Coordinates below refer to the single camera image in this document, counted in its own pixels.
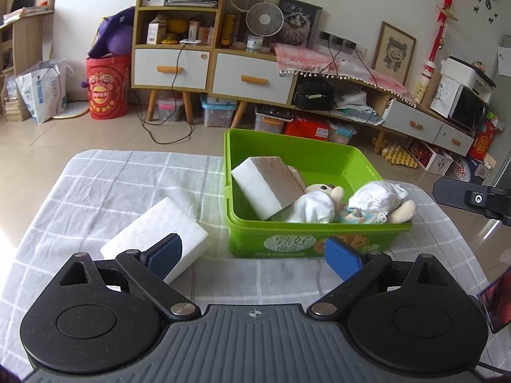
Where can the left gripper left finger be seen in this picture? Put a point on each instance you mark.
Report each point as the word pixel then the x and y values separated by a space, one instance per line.
pixel 146 270

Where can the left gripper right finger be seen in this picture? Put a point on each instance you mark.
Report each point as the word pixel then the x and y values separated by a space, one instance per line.
pixel 362 275

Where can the large white foam sponge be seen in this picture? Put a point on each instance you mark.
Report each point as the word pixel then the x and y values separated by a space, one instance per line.
pixel 159 221

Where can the green plastic storage box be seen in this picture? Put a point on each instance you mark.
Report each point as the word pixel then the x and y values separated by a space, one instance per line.
pixel 318 162

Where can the doll in white clothes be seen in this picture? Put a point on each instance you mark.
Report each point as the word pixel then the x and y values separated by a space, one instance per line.
pixel 319 204

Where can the yellow egg tray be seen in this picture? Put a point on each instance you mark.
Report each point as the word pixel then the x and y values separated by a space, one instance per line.
pixel 398 155

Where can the white sponge block in box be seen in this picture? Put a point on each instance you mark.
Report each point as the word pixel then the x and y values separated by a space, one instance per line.
pixel 268 184

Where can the red cardboard box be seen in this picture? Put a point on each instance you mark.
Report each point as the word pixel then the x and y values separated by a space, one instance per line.
pixel 308 126

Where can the clear box blue lid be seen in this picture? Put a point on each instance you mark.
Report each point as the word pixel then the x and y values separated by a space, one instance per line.
pixel 217 112

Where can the low tv cabinet white drawers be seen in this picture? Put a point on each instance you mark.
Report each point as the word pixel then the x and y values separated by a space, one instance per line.
pixel 392 103

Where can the framed cartoon girl picture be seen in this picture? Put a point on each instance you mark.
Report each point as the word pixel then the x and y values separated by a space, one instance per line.
pixel 394 52

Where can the black bag on shelf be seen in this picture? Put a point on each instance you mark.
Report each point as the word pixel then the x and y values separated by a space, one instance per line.
pixel 313 94

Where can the red cartoon storage bin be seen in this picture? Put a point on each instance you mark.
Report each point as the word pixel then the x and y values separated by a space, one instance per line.
pixel 108 83

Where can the red hanging knot decoration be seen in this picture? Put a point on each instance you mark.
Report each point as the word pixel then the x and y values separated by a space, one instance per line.
pixel 444 15

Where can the white paper shopping bag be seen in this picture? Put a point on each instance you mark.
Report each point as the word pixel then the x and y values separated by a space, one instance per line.
pixel 43 89

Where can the pink checked cloth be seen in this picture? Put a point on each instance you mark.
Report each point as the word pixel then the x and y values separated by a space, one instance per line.
pixel 306 62

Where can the purple plush toy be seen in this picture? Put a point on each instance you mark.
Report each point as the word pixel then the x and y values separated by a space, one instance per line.
pixel 114 36

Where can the wooden shelf cabinet with drawers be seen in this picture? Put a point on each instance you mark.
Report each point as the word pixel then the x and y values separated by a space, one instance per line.
pixel 208 68

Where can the framed cat picture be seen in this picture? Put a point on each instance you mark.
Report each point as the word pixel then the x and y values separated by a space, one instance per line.
pixel 301 21

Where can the white desk fan front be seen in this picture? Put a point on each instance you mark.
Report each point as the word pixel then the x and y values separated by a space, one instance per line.
pixel 263 20

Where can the wooden desk at left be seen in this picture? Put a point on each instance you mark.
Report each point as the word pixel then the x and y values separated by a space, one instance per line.
pixel 21 47

